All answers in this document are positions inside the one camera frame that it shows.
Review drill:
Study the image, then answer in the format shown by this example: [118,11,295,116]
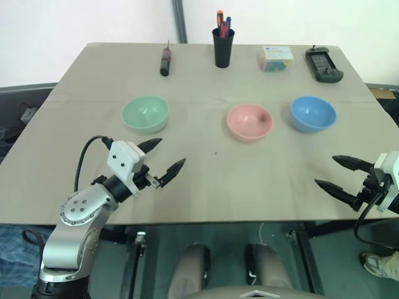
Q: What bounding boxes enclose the black metal table leg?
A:
[119,229,148,299]
[282,226,325,296]

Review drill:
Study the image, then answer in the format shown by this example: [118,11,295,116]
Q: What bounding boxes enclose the grey metal pole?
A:
[171,0,189,45]

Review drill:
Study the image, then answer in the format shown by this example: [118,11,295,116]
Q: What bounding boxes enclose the black plastic cup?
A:
[211,27,236,69]

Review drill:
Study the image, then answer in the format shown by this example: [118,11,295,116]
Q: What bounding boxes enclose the blue bowl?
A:
[289,95,338,134]

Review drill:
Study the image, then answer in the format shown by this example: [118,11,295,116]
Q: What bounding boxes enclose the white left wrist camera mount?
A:
[106,140,146,197]

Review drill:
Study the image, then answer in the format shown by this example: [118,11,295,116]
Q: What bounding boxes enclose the blue jeans leg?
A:
[0,224,52,289]

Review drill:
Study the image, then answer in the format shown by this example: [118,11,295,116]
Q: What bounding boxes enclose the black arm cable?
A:
[353,191,399,250]
[74,135,113,191]

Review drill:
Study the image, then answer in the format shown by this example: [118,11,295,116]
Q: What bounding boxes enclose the black handheld controller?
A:
[304,44,345,84]

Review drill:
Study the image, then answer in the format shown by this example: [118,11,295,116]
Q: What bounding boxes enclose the clear box with blue label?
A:
[256,45,295,74]

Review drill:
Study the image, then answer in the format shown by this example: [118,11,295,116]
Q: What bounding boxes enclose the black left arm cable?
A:
[74,135,113,191]

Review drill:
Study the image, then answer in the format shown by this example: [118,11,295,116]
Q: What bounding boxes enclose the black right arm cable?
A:
[353,191,399,250]

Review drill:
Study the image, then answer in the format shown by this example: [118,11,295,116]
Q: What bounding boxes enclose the green bowl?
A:
[120,95,170,136]

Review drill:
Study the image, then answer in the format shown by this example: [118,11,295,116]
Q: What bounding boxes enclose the white grey sneaker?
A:
[359,252,390,279]

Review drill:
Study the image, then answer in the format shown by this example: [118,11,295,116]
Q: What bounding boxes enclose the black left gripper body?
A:
[132,164,160,191]

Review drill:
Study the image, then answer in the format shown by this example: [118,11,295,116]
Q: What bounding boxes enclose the grey power adapter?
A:
[19,107,39,125]

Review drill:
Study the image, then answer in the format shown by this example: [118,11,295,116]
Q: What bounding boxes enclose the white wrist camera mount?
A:
[106,140,146,197]
[373,151,399,216]

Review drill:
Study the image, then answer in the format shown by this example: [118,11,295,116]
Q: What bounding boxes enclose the dark rounded grey shape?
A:
[167,242,212,299]
[245,242,294,290]

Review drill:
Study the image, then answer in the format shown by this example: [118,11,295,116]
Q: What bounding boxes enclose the pink red bowl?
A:
[226,103,274,143]

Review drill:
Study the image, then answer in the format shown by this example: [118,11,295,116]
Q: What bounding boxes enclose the brown cardboard box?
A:
[368,87,397,100]

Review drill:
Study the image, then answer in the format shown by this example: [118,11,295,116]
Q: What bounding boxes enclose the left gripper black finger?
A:
[156,158,187,189]
[137,138,163,154]

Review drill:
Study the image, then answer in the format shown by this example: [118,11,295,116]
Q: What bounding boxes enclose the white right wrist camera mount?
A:
[373,151,399,216]

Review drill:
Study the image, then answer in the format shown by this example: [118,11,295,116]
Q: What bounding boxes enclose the black looped floor cable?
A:
[21,228,50,259]

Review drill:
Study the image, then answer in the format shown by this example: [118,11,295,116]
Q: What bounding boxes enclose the beige trouser leg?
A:
[377,254,399,282]

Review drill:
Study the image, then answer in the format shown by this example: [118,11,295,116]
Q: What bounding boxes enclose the black red screwdriver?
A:
[159,39,175,77]

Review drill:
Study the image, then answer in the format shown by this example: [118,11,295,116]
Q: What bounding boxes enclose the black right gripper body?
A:
[358,164,389,207]

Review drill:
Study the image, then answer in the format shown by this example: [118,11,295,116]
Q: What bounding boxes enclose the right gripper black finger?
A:
[332,154,375,173]
[314,178,364,213]

